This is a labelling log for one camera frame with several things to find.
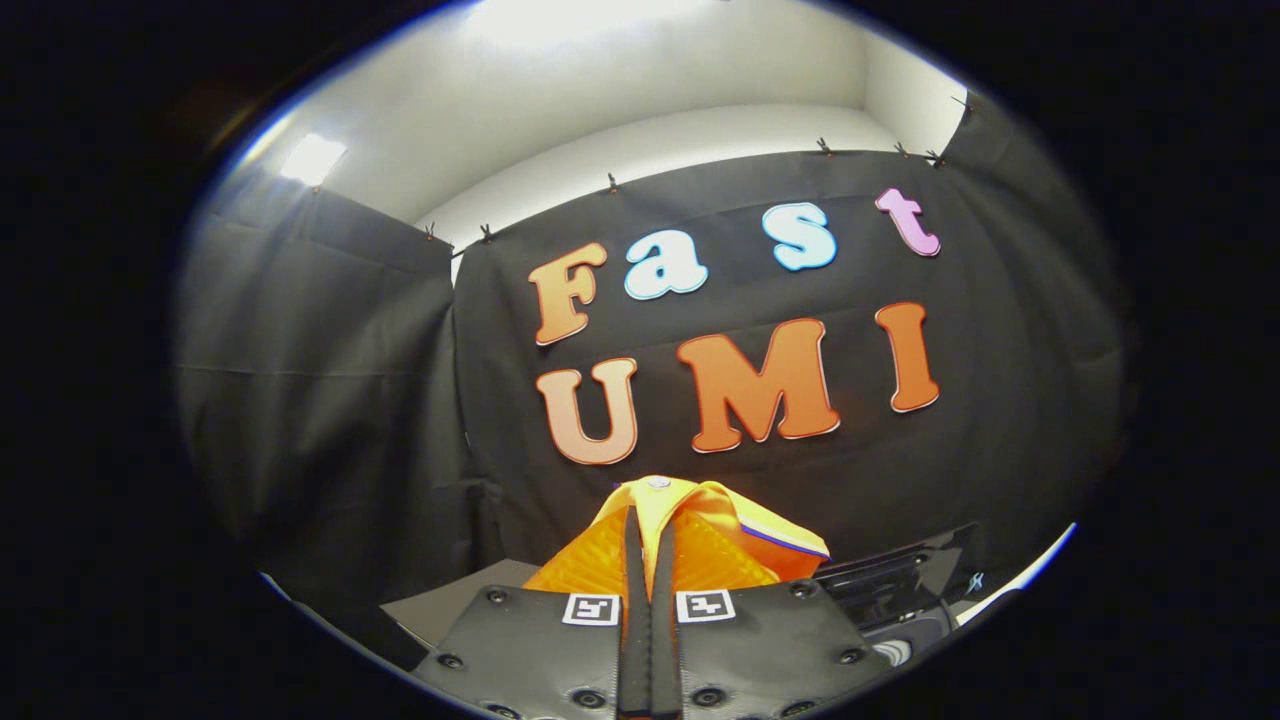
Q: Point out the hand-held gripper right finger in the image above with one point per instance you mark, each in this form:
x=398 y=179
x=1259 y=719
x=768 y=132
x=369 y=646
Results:
x=770 y=650

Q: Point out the orange polo shirt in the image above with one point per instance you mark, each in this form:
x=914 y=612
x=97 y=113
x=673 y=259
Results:
x=700 y=510

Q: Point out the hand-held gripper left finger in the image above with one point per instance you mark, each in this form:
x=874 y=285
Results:
x=540 y=650

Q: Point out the black backdrop cloth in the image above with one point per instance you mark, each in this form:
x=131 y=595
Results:
x=330 y=400

